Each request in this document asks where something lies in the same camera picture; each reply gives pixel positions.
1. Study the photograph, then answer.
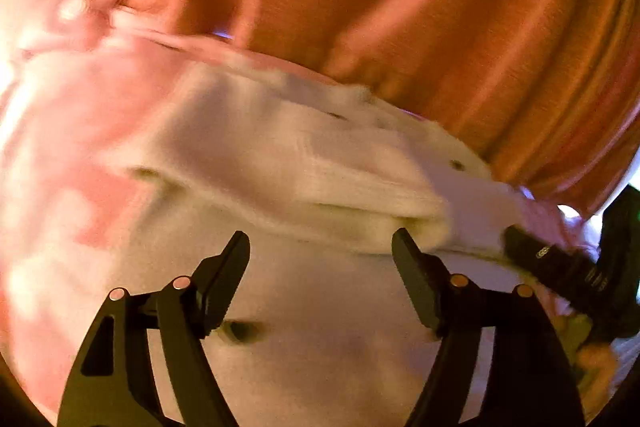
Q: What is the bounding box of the orange curtain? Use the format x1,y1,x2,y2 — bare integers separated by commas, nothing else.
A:
122,0,639,216

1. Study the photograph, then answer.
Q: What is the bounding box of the white sweater with black hearts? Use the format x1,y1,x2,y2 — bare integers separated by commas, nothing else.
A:
104,64,551,426

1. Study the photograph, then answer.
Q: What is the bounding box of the pink patterned blanket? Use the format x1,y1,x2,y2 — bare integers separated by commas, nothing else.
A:
0,26,626,417

